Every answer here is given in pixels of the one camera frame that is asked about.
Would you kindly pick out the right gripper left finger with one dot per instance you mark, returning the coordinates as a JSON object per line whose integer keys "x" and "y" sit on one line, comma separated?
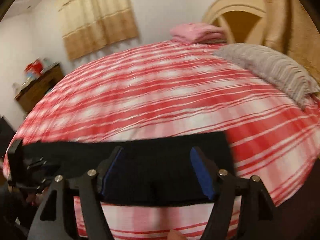
{"x": 55, "y": 218}

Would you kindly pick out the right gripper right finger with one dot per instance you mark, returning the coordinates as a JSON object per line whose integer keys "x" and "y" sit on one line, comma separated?
{"x": 258, "y": 214}

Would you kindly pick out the black pants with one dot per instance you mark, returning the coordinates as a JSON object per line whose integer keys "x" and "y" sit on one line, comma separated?
{"x": 159, "y": 172}

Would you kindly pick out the person's right hand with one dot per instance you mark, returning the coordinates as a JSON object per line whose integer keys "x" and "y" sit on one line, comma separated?
{"x": 175, "y": 235}

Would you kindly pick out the brown wooden desk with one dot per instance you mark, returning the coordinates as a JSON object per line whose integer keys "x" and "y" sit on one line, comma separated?
{"x": 30, "y": 96}

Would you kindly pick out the red items on desk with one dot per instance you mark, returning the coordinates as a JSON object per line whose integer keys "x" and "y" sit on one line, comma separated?
{"x": 35, "y": 69}

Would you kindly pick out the grey striped pillow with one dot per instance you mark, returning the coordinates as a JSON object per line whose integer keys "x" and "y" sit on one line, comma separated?
{"x": 274, "y": 67}

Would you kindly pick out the red plaid bed cover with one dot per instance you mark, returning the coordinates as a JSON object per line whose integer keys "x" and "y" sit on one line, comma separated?
{"x": 170, "y": 88}

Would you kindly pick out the beige patterned curtain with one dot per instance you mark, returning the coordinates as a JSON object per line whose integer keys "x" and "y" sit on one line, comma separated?
{"x": 90, "y": 25}

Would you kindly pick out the tan side curtain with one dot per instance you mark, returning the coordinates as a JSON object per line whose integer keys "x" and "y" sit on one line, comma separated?
{"x": 291, "y": 31}

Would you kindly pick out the pink folded blanket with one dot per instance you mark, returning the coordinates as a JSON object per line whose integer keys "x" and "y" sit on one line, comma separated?
{"x": 202, "y": 33}

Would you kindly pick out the cream wooden headboard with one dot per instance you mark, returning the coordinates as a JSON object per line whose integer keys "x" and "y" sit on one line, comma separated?
{"x": 244, "y": 21}

